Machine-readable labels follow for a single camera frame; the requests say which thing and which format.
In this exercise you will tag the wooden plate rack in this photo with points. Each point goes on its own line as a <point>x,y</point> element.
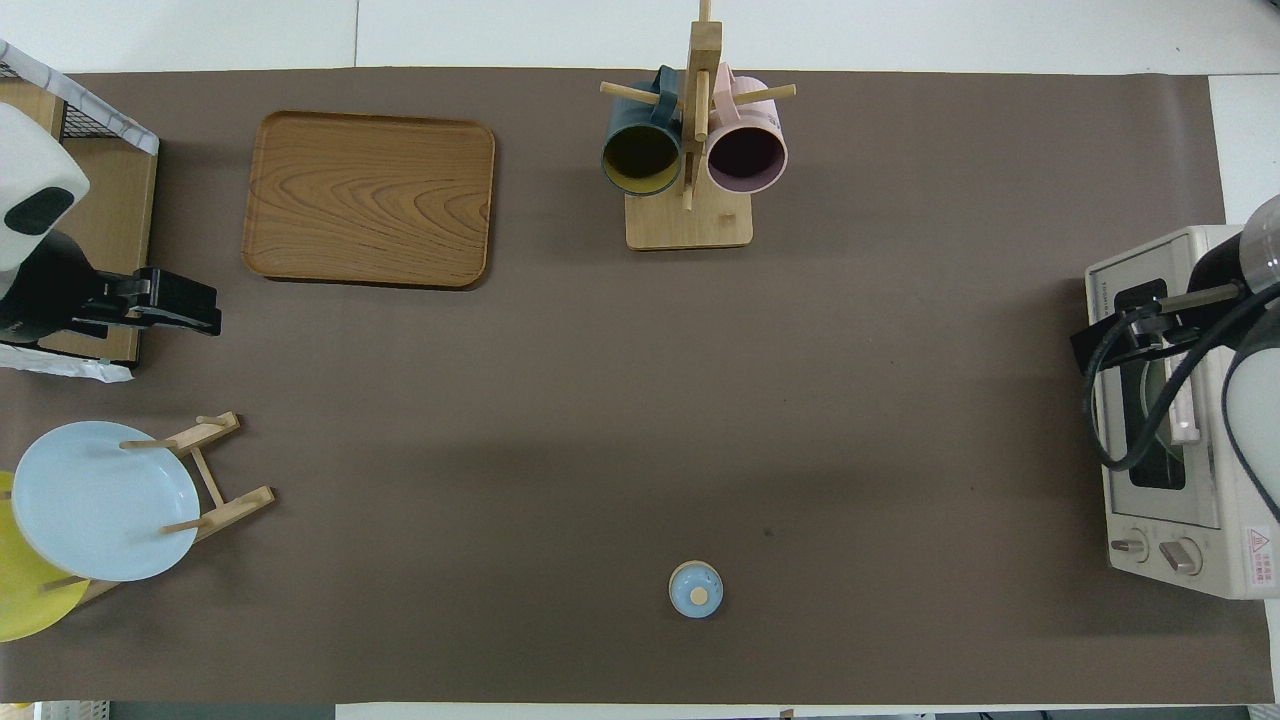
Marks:
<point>235,508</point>

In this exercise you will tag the pink mug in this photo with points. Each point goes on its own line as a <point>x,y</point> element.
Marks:
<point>745,160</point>

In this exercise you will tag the yellow plate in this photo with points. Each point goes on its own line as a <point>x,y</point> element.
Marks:
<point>25,610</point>

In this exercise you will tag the wooden mug tree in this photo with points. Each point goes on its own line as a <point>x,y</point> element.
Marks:
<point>690,225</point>

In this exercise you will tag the grey oven knob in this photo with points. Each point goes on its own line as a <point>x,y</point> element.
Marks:
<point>1182,556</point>
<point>1130,546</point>

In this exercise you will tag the dark blue mug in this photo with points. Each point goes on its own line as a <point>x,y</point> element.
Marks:
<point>640,160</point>

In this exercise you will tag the light blue plate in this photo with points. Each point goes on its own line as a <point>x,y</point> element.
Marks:
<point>100,510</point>

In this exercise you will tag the white toaster oven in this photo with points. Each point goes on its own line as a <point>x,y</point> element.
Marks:
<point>1235,540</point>

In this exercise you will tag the pale green plate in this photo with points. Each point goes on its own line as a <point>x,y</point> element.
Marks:
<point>1155,420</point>

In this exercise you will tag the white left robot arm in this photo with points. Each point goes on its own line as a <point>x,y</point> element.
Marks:
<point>30,160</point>

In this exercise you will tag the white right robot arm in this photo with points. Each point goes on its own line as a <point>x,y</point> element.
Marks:
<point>1255,400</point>

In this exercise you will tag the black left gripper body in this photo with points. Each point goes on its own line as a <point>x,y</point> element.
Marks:
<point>50,290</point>

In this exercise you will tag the wooden serving tray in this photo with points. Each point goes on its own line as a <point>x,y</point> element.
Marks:
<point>370,200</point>

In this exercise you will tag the brown table mat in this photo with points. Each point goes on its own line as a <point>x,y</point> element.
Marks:
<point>900,300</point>

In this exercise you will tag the glass toaster oven door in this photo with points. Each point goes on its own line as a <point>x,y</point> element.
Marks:
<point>1150,505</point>

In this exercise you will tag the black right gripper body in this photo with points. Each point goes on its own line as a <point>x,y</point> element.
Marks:
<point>1215,275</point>

